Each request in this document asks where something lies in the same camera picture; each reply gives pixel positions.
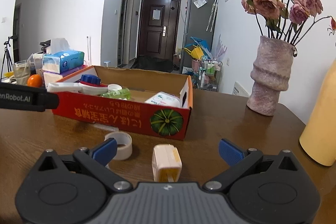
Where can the black bag on floor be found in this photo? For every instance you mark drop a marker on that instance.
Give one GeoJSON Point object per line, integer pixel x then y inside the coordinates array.
{"type": "Point", "coordinates": [153, 64]}

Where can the blue tissue pack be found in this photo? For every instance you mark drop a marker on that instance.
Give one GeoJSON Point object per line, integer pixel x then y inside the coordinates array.
{"type": "Point", "coordinates": [62, 61]}

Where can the purple tissue pack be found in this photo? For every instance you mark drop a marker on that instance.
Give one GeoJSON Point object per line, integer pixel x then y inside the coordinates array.
{"type": "Point", "coordinates": [50, 77]}

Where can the red cardboard box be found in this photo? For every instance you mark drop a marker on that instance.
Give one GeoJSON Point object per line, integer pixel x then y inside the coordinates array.
{"type": "Point", "coordinates": [132, 115]}

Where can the cream square plug adapter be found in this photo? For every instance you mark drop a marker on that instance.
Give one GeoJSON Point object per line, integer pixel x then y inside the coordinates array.
{"type": "Point", "coordinates": [166, 163]}

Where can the clear plastic cup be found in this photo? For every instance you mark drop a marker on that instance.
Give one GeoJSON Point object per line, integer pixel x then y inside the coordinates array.
{"type": "Point", "coordinates": [22, 70]}

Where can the pink textured vase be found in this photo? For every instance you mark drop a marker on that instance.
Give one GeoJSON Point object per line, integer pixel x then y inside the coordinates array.
{"type": "Point", "coordinates": [271, 73]}

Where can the small white bottle cap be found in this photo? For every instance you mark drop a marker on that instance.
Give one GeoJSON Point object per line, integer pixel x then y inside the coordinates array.
{"type": "Point", "coordinates": [114, 87]}

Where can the metal trolley with bottles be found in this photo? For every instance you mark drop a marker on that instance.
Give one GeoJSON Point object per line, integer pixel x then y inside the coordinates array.
{"type": "Point", "coordinates": [208, 75]}

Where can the yellow rounded object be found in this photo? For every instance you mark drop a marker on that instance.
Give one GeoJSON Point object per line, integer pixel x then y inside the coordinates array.
{"type": "Point", "coordinates": [318, 137]}

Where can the grey refrigerator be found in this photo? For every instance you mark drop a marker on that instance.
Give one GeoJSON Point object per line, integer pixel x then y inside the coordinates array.
{"type": "Point", "coordinates": [197, 25]}

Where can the blue scalloped lid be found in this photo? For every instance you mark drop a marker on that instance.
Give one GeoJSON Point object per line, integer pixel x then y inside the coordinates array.
{"type": "Point", "coordinates": [91, 80]}

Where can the camera tripod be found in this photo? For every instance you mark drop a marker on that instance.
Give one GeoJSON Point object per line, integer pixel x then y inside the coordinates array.
{"type": "Point", "coordinates": [7, 60]}

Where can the green transparent spray bottle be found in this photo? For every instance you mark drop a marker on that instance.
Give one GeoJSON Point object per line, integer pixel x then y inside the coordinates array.
{"type": "Point", "coordinates": [122, 94]}

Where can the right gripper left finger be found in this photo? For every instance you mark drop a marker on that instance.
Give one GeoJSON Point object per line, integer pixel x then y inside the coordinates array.
{"type": "Point", "coordinates": [95, 160]}

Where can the white brush red bristles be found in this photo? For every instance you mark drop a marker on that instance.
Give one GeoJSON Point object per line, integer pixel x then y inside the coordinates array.
{"type": "Point", "coordinates": [76, 87]}

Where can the white labelled bottle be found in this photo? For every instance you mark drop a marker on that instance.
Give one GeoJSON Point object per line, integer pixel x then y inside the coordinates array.
{"type": "Point", "coordinates": [164, 99]}

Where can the dark brown door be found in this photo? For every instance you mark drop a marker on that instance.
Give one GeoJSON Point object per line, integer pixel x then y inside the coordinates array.
{"type": "Point", "coordinates": [158, 28]}

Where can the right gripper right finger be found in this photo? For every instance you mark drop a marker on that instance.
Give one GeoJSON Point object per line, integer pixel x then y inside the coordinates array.
{"type": "Point", "coordinates": [240, 161]}

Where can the orange fruit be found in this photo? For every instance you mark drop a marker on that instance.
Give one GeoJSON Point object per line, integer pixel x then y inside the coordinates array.
{"type": "Point", "coordinates": [35, 81]}

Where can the white tape roll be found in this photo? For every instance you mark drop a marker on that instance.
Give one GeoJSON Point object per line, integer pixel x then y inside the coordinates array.
{"type": "Point", "coordinates": [124, 144]}

